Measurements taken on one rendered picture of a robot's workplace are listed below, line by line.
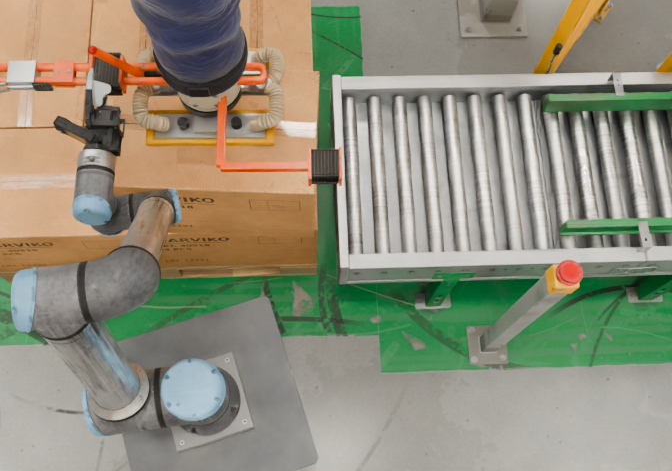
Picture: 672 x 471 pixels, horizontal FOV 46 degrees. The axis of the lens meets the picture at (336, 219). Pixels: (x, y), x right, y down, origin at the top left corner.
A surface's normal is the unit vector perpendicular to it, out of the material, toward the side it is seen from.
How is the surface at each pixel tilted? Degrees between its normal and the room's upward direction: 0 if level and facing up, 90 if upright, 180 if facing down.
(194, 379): 5
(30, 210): 0
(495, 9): 90
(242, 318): 0
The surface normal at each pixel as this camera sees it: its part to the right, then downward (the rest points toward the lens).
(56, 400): 0.04, -0.33
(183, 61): -0.18, 0.81
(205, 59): 0.31, 0.78
